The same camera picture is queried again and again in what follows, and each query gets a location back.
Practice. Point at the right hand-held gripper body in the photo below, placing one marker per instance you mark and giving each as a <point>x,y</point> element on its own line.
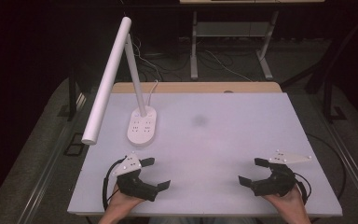
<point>279,182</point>

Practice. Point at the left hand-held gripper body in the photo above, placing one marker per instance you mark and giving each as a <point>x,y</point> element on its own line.
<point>133,185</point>

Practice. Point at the white desk lamp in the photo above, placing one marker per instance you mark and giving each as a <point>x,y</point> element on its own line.
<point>107,81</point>

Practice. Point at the person's left hand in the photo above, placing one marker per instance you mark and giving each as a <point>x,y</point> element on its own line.
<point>121,203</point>

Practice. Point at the person's right hand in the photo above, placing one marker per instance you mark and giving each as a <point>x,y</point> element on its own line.
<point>290,203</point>

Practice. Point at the white table mat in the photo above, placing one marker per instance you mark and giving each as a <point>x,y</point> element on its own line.
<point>217,149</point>

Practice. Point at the wooden table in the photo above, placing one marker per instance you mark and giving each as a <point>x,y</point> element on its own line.
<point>199,87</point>

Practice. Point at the black metal stand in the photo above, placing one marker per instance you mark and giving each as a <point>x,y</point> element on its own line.
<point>72,96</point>
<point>328,99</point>

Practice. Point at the black floor bracket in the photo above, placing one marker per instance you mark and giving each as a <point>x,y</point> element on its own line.
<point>74,144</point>

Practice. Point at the aluminium floor rail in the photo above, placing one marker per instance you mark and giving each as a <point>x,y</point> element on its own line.
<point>352,165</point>
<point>48,174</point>

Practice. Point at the grey metal table frame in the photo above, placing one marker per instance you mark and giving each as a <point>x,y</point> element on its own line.
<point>194,56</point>

